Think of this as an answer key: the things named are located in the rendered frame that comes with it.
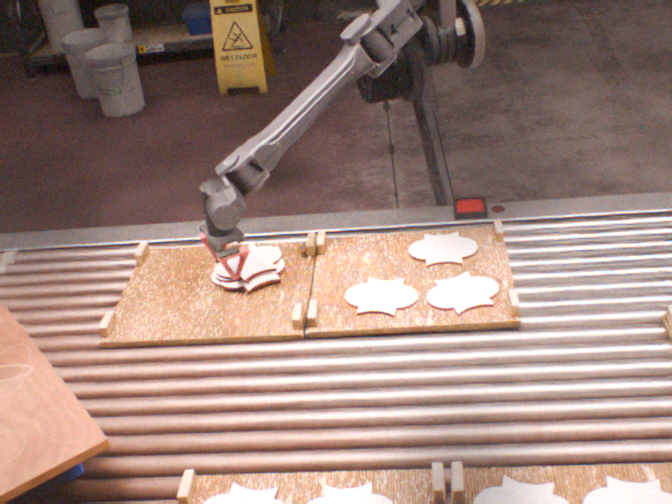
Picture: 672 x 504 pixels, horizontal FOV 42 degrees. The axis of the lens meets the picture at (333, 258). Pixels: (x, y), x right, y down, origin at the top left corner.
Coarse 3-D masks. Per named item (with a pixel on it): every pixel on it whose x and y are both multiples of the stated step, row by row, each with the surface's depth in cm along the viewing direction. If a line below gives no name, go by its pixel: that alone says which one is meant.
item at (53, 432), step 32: (0, 320) 166; (0, 352) 157; (32, 352) 156; (0, 384) 149; (32, 384) 148; (64, 384) 147; (0, 416) 142; (32, 416) 141; (64, 416) 140; (0, 448) 136; (32, 448) 135; (64, 448) 134; (96, 448) 134; (0, 480) 130; (32, 480) 129
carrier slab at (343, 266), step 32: (320, 256) 192; (352, 256) 191; (384, 256) 190; (480, 256) 185; (320, 288) 182; (416, 288) 178; (512, 288) 174; (320, 320) 172; (352, 320) 171; (384, 320) 170; (416, 320) 169; (448, 320) 168; (480, 320) 167; (512, 320) 166
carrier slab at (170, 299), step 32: (160, 256) 200; (192, 256) 198; (288, 256) 194; (128, 288) 190; (160, 288) 188; (192, 288) 187; (256, 288) 184; (288, 288) 183; (128, 320) 179; (160, 320) 178; (192, 320) 177; (224, 320) 176; (256, 320) 175; (288, 320) 173
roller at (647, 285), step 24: (528, 288) 177; (552, 288) 176; (576, 288) 175; (600, 288) 175; (624, 288) 174; (648, 288) 174; (24, 312) 189; (48, 312) 188; (72, 312) 187; (96, 312) 187
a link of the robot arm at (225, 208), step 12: (228, 156) 176; (216, 168) 175; (228, 168) 173; (228, 180) 175; (216, 192) 172; (228, 192) 171; (240, 192) 178; (252, 192) 178; (216, 204) 168; (228, 204) 168; (240, 204) 169; (216, 216) 168; (228, 216) 169; (240, 216) 170; (228, 228) 170
